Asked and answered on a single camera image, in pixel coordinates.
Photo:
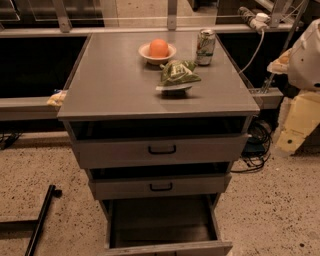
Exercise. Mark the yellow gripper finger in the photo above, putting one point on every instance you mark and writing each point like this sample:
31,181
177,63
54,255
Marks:
281,64
298,118

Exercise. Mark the green jalapeno chip bag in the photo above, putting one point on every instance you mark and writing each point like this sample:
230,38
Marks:
178,75

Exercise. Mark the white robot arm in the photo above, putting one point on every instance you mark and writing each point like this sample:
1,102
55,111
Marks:
304,64

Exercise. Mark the grey drawer cabinet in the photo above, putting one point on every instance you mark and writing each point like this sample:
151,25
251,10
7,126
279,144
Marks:
113,82

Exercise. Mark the bottom grey drawer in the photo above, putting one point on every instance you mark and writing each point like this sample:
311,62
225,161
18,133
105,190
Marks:
164,226

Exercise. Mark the grey drawer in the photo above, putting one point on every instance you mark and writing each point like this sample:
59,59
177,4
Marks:
159,181
164,226
160,141

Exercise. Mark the top grey drawer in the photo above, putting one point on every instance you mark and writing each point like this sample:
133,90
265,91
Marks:
160,141

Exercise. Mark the middle grey drawer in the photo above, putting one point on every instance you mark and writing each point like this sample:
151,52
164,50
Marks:
159,181

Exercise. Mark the white power strip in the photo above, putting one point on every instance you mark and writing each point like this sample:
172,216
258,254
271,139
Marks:
251,19

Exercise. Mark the green white soda can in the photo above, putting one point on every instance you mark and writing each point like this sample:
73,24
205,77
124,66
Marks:
205,46

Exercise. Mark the orange fruit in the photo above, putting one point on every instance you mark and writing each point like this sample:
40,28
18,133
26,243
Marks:
158,48

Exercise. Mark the white ceramic bowl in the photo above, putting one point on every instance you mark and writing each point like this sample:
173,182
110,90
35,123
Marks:
144,51

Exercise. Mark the yellow sponge on rail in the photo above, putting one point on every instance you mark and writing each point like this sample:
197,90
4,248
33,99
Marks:
57,98

